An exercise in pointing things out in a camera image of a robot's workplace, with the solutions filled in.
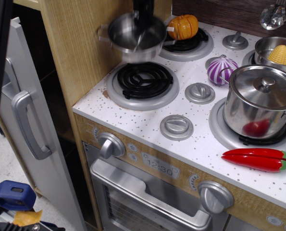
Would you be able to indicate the yellow tape piece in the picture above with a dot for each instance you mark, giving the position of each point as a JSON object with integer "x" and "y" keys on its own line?
{"x": 24, "y": 218}

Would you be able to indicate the blue clamp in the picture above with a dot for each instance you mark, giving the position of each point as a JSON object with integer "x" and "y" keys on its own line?
{"x": 16, "y": 196}

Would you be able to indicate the purple striped toy onion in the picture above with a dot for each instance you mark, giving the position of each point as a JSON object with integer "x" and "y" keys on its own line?
{"x": 220, "y": 70}

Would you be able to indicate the grey stovetop knob back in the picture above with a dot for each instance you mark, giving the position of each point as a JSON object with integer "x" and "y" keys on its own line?
{"x": 235, "y": 42}

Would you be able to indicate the hanging metal ladle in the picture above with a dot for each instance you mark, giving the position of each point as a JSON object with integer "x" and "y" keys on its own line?
{"x": 274, "y": 15}

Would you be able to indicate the left oven dial knob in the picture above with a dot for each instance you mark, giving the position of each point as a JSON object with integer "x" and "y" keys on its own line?
{"x": 110, "y": 145}

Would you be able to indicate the oven dial knob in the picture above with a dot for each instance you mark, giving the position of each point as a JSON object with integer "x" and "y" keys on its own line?
{"x": 214, "y": 197}
{"x": 110, "y": 145}

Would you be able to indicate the orange toy pumpkin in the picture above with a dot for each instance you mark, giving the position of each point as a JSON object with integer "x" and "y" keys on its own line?
{"x": 185, "y": 27}

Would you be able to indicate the large steel pot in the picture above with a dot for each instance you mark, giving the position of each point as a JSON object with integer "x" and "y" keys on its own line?
{"x": 250, "y": 121}

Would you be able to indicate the front left stove burner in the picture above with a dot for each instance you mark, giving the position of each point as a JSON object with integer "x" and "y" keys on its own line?
{"x": 142, "y": 87}

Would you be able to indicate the silver oven door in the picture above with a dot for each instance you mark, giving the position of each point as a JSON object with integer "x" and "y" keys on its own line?
{"x": 130, "y": 199}

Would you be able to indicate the red toy chili pepper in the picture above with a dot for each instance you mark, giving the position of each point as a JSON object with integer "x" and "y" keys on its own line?
{"x": 263, "y": 159}

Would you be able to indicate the grey fridge door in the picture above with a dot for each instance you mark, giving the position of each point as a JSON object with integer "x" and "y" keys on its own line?
{"x": 49, "y": 176}

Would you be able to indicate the front right stove burner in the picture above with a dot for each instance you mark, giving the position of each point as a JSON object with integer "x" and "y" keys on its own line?
{"x": 232, "y": 140}

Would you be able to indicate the grey stovetop knob front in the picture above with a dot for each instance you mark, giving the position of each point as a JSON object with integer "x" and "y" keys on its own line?
{"x": 176, "y": 127}

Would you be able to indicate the steel pot lid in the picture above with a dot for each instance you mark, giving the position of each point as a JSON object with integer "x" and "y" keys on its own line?
{"x": 261, "y": 86}

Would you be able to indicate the small steel two-handled pan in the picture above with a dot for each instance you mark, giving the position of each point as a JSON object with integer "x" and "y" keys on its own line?
{"x": 134, "y": 44}

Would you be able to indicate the grey stovetop knob middle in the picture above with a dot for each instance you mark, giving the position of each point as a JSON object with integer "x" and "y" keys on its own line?
{"x": 200, "y": 93}

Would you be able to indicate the steel bowl back right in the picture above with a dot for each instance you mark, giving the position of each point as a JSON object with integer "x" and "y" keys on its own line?
{"x": 263, "y": 49}

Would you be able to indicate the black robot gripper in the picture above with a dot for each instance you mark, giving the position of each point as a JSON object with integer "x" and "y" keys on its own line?
{"x": 143, "y": 12}

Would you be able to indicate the grey stovetop knob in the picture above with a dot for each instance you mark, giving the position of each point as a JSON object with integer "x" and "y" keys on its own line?
{"x": 200, "y": 93}
{"x": 235, "y": 42}
{"x": 176, "y": 127}

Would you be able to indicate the right oven dial knob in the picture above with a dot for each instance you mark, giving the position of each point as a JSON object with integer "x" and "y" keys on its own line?
{"x": 214, "y": 197}

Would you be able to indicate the grey fridge door handle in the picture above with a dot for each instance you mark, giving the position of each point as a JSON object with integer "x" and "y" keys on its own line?
{"x": 19, "y": 108}

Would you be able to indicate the yellow toy corn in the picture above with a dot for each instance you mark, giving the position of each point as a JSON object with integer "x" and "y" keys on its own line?
{"x": 278, "y": 55}

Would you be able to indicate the oven clock display panel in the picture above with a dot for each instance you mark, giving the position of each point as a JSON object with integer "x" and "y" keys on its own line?
{"x": 160, "y": 165}

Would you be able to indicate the back left stove burner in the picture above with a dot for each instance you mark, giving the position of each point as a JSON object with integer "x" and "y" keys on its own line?
{"x": 191, "y": 49}

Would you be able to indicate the stove burner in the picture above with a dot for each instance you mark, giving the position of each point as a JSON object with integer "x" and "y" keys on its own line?
{"x": 232, "y": 140}
{"x": 142, "y": 87}
{"x": 191, "y": 49}

